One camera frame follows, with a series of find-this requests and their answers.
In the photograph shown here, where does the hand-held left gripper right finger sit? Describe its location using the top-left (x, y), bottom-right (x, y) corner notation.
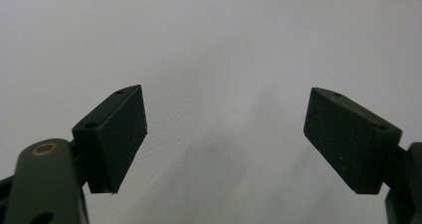
top-left (303, 87), bottom-right (403, 195)

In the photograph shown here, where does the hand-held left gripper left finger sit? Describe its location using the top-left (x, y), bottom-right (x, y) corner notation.
top-left (71, 84), bottom-right (148, 195)

